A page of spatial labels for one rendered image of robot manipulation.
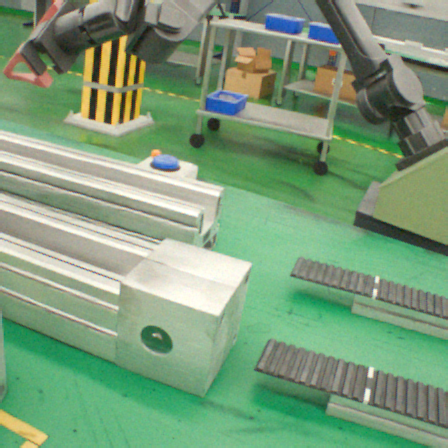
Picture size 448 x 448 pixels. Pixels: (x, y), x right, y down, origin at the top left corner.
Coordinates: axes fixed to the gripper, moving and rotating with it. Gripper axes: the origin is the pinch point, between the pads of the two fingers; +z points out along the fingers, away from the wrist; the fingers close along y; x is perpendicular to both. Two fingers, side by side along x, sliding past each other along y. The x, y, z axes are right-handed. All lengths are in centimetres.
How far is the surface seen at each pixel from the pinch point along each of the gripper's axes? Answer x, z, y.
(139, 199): 14.2, -21.4, 21.3
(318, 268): 30, -39, 22
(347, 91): 292, 54, -363
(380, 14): 373, 42, -640
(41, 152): 10.1, -2.5, 12.4
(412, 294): 34, -50, 24
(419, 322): 36, -51, 27
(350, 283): 30, -43, 24
